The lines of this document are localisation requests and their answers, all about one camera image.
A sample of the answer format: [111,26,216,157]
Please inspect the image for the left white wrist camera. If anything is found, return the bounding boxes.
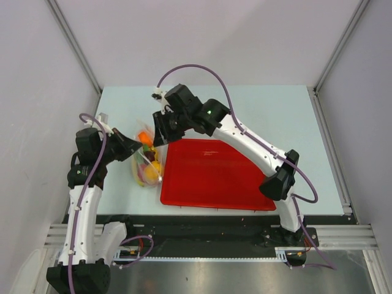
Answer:
[84,113,113,135]

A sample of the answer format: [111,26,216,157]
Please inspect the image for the fake orange fruit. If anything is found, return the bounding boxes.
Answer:
[138,131,153,147]

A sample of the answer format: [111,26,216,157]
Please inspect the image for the right aluminium frame post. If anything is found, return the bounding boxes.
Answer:
[312,0,370,94]

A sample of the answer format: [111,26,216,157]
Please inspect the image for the fake pink dragon fruit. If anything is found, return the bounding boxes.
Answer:
[132,153,154,187]

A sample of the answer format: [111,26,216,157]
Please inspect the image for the left aluminium frame post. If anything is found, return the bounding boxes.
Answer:
[45,0,103,97]

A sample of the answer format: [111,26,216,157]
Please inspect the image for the clear zip top bag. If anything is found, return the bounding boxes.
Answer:
[131,120,165,187]

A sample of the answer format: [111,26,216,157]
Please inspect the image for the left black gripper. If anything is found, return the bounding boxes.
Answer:
[97,127,143,164]

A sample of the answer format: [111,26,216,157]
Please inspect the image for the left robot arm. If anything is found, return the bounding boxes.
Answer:
[46,127,142,293]

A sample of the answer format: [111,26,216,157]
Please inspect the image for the red plastic tray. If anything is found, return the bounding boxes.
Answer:
[160,139,276,211]

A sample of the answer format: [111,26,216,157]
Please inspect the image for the fake dark purple fruit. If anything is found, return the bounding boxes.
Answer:
[142,145,156,153]

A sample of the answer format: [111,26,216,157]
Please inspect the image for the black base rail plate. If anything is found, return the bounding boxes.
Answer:
[62,214,358,261]

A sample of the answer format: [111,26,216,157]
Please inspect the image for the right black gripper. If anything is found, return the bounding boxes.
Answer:
[153,109,191,148]

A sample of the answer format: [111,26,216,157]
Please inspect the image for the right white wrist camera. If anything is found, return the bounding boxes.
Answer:
[151,87,168,107]

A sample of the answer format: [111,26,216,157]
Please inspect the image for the aluminium frame post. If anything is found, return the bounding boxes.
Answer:
[45,0,103,97]
[312,0,370,94]

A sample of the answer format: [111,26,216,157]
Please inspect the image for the fake yellow mango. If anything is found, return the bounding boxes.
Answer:
[143,161,163,184]

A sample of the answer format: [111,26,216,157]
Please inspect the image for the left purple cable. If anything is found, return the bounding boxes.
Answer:
[67,113,154,294]

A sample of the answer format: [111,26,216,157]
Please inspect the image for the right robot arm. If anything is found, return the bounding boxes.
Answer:
[152,84,305,246]

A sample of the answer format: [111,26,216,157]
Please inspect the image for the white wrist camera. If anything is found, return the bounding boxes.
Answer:
[84,113,113,135]
[151,87,168,107]

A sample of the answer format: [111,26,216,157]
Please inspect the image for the aluminium front rail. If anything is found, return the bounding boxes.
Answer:
[44,224,379,251]

